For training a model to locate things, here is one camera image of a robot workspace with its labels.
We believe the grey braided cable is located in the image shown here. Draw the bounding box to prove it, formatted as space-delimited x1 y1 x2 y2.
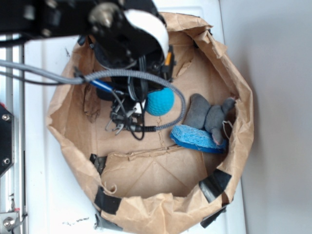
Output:
0 59 187 134

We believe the brown paper bag bin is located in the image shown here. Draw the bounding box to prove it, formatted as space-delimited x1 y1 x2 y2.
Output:
47 13 254 234

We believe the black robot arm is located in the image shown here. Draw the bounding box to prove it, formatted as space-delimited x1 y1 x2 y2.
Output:
0 0 176 134

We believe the blue rubber ball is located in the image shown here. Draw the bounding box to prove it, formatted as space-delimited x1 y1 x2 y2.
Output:
146 88 175 117

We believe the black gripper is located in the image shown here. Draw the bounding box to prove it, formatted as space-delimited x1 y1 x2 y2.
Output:
94 41 175 135

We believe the metal corner bracket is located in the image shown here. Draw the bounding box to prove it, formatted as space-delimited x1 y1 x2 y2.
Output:
0 212 20 234

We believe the grey plush elephant toy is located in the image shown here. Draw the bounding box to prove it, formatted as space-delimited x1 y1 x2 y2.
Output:
183 94 236 145

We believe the aluminium frame rail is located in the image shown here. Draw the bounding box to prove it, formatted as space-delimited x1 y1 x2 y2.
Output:
0 34 26 234

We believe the white plastic tray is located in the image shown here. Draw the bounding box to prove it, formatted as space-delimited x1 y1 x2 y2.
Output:
24 0 246 234

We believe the blue sponge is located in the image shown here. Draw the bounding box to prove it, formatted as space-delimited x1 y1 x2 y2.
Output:
170 125 227 154

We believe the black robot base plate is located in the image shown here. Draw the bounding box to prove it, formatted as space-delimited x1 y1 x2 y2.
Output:
0 102 14 177

